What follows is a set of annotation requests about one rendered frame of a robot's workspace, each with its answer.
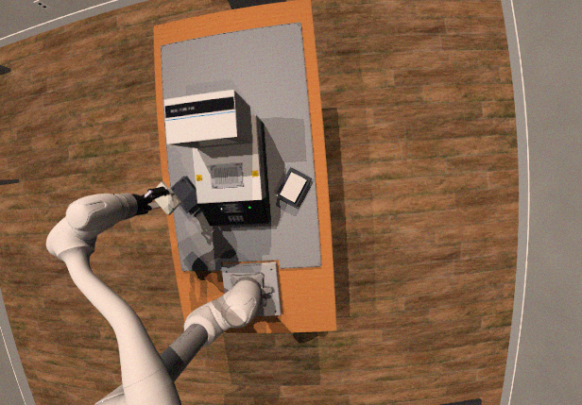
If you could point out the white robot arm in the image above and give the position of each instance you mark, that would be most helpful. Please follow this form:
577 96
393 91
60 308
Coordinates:
145 376

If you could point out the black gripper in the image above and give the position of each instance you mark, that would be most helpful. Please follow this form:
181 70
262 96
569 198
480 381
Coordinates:
143 200

